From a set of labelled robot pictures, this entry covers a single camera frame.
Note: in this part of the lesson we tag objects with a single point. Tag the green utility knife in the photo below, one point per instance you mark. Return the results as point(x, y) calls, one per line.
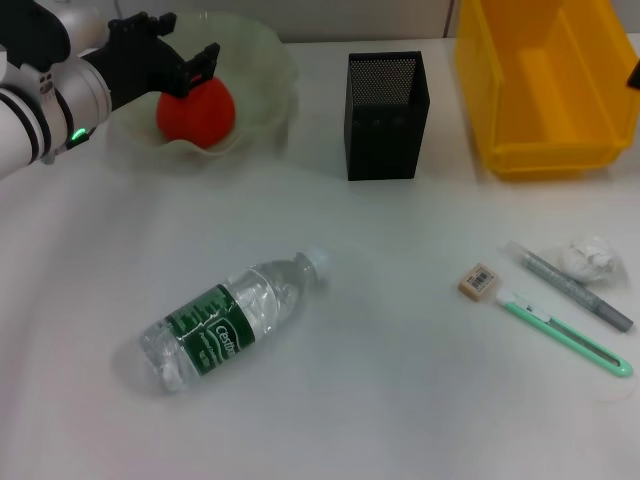
point(565, 336)

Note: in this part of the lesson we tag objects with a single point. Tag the yellow plastic storage bin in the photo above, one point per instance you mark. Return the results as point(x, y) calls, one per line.
point(550, 155)

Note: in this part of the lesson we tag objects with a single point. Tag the translucent wavy fruit plate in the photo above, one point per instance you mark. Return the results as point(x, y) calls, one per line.
point(260, 75)

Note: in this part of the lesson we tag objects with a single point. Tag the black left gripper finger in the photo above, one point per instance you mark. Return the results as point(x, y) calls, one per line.
point(202, 62)
point(157, 25)

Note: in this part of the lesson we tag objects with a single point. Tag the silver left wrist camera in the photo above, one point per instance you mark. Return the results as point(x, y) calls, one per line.
point(82, 20)

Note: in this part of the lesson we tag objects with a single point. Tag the black mesh pen holder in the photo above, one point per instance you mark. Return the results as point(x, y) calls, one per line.
point(385, 145)

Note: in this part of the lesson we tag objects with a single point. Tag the red orange fruit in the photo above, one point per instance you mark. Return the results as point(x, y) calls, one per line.
point(200, 117)

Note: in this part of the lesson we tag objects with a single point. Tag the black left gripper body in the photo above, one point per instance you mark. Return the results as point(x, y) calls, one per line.
point(135, 70)

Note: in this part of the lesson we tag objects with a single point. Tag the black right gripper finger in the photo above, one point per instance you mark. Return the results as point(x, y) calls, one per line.
point(635, 75)

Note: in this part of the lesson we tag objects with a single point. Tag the beige barcode eraser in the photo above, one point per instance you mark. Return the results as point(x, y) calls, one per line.
point(479, 282)

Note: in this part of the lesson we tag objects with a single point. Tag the clear green label water bottle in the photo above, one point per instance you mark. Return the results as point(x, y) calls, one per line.
point(215, 330)

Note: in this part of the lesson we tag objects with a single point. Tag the grey marker pen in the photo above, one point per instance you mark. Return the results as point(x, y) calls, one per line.
point(565, 282)

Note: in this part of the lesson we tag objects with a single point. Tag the white paper ball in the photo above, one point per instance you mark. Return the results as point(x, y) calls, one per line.
point(590, 260)

